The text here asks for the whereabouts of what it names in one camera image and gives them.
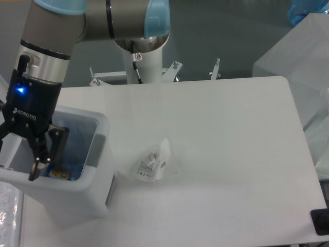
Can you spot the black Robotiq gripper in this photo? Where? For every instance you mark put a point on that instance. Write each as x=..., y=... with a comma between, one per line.
x=28, y=112

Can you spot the clear plastic water bottle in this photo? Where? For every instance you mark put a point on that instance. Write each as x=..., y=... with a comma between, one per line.
x=81, y=133

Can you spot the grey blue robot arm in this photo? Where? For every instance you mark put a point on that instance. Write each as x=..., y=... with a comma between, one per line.
x=51, y=30

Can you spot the white trash can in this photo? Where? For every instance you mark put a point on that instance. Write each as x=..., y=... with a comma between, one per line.
x=82, y=180

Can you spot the blue snack packet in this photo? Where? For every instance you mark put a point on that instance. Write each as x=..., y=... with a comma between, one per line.
x=61, y=169

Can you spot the clear plastic sheet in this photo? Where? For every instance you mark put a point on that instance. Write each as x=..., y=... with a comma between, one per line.
x=11, y=214

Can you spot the crumpled white plastic wrapper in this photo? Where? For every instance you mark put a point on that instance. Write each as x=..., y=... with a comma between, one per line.
x=156, y=163

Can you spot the translucent plastic box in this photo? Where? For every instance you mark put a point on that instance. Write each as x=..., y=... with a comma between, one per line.
x=301, y=57

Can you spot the blue water jug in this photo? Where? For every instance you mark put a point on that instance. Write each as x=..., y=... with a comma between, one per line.
x=298, y=10

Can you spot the black device at edge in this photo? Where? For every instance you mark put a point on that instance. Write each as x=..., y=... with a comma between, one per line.
x=320, y=221

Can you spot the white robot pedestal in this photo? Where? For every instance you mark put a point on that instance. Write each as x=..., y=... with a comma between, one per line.
x=142, y=60

